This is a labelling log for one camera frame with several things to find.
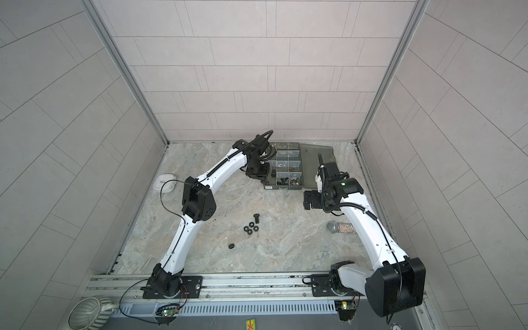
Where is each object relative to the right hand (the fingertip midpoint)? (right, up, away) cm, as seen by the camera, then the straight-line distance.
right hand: (313, 202), depth 79 cm
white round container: (-57, +8, -2) cm, 57 cm away
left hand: (-17, +10, +15) cm, 24 cm away
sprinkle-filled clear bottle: (+9, -10, +2) cm, 14 cm away
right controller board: (+9, -33, -11) cm, 36 cm away
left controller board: (-50, -33, -14) cm, 61 cm away
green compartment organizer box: (-5, +13, +25) cm, 29 cm away
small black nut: (-32, -18, +2) cm, 37 cm away
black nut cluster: (-26, -13, +5) cm, 29 cm away
